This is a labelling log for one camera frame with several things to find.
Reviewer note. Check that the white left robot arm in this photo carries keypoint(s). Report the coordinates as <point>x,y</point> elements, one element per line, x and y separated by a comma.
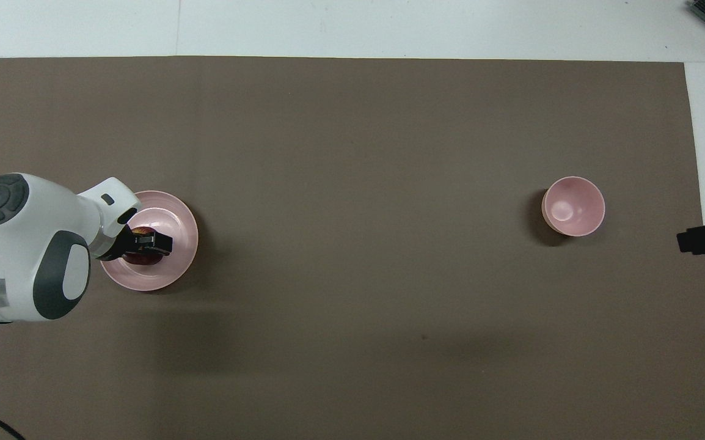
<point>29,244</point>

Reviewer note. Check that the pink plate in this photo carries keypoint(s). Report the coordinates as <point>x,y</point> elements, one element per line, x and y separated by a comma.
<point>178,244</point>

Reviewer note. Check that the pink bowl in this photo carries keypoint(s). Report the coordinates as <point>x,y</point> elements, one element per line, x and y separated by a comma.
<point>574,208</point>

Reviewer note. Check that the red apple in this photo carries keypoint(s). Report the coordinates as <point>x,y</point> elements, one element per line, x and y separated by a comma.
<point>138,259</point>

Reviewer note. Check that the brown table mat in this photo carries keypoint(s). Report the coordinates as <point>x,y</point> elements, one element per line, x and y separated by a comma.
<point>352,153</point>

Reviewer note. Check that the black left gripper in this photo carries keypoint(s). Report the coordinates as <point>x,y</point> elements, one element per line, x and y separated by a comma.
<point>123,244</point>

